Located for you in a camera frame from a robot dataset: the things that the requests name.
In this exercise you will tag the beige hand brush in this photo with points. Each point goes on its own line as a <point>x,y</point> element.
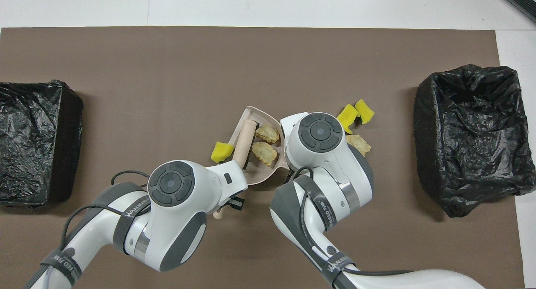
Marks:
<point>245,142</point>

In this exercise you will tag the beige trash chunk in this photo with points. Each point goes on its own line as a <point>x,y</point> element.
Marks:
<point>361,144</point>
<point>264,153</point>
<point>267,132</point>

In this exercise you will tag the beige plastic dustpan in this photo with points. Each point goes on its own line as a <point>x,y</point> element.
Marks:
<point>259,178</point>

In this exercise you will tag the brown table mat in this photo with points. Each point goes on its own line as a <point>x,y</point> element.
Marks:
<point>251,50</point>

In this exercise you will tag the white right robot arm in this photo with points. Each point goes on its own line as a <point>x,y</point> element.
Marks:
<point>320,132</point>

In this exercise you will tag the yellow green sponge piece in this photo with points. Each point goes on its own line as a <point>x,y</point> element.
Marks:
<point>348,114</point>
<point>221,152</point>
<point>365,112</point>

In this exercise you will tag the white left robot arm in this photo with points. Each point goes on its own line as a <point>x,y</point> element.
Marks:
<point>171,184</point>

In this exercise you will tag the black bag lined bin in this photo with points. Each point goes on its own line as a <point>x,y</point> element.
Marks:
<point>37,167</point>
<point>460,155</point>

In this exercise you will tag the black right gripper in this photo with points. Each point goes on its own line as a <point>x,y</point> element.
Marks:
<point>289,178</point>

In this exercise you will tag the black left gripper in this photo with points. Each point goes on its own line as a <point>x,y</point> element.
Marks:
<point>237,202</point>

